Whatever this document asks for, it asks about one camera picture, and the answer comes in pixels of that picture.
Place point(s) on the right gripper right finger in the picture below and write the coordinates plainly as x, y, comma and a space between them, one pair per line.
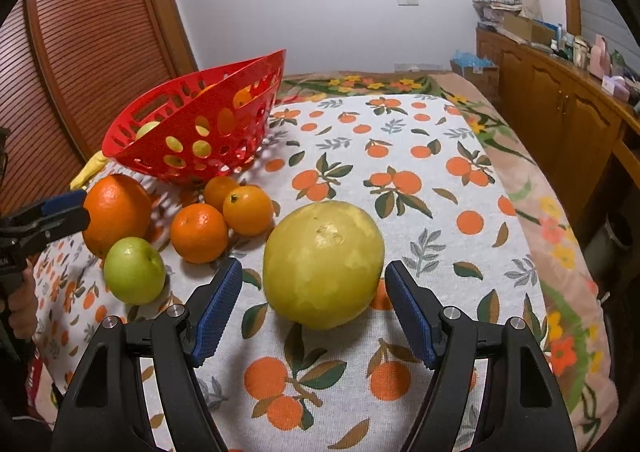
522, 409

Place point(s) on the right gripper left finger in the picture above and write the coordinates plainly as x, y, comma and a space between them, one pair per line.
104, 408

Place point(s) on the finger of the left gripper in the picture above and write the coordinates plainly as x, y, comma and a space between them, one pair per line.
44, 208
33, 230

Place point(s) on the large orange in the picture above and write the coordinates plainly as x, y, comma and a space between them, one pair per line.
118, 207

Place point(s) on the mandarin orange front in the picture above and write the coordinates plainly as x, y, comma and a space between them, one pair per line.
199, 233

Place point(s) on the red plastic basket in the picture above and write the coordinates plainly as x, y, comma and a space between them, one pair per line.
201, 135

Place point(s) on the small mandarin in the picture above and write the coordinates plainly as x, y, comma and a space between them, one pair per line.
248, 211
217, 190

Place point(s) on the large yellow pomelo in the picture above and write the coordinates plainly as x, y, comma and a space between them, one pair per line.
322, 264

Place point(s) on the person left hand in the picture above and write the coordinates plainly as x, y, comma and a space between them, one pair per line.
23, 304

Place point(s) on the yellow plush toy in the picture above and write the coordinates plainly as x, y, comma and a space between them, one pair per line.
94, 165

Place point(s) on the floral bed blanket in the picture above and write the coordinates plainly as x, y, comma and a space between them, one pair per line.
577, 333

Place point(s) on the pale green apple in basket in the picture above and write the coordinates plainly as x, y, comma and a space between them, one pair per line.
145, 128

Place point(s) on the small mandarin behind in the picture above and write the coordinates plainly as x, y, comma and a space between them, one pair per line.
217, 190

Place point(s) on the wooden louvered wardrobe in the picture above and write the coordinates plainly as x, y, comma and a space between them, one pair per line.
68, 67

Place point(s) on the orange in basket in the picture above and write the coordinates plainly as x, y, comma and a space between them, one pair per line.
242, 97

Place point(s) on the wooden sideboard cabinet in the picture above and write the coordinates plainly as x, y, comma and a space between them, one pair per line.
585, 141

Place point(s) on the cardboard box blue contents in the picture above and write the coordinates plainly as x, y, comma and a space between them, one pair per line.
481, 72

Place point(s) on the pink bottle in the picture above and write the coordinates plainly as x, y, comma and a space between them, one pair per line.
600, 60

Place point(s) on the cardboard box on cabinet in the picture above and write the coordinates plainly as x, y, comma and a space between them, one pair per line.
529, 30

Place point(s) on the stack of papers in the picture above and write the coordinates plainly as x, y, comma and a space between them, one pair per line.
491, 14

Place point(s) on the grey window blind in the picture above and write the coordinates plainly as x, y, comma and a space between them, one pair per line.
602, 17

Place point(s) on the white wall switch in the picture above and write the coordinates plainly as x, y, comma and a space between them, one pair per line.
408, 0

